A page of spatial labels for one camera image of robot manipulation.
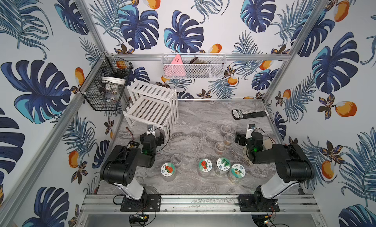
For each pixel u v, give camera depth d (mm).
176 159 837
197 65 925
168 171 777
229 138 934
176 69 895
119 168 473
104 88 888
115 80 792
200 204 748
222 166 784
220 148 881
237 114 1102
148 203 736
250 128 842
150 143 718
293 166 475
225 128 976
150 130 809
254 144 755
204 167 784
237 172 764
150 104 1008
